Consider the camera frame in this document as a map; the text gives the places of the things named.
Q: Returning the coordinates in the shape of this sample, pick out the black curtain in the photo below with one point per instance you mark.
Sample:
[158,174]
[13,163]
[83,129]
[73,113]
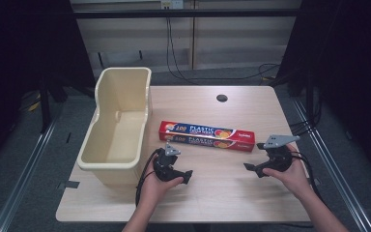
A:
[25,42]
[344,64]

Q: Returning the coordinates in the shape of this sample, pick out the black tape strip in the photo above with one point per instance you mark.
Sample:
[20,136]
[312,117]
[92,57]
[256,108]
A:
[69,184]

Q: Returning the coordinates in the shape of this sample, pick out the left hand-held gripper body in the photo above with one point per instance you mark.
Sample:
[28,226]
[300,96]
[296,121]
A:
[165,164]

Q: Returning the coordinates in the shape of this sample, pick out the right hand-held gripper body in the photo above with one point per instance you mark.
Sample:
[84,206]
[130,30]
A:
[278,154]

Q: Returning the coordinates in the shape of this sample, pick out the metal floor rail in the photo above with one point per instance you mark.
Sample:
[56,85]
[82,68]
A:
[25,174]
[335,170]

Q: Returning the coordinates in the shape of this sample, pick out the cream plastic bin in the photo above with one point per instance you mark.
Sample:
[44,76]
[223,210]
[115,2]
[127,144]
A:
[122,135]

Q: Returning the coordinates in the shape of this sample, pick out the red plastic wrap box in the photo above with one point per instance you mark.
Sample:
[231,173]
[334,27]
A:
[206,135]

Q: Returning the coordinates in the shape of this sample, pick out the white wall outlet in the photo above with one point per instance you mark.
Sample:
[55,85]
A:
[172,4]

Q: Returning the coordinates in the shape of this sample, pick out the black horizontal frame bar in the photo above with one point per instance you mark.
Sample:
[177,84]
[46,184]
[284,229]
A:
[186,13]

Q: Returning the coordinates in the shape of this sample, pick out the person's left hand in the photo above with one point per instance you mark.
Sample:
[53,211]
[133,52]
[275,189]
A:
[156,190]

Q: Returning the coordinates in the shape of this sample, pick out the person's right hand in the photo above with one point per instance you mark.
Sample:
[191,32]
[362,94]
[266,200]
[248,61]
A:
[290,179]

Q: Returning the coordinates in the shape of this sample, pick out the black stand leg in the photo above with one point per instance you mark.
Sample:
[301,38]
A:
[45,106]

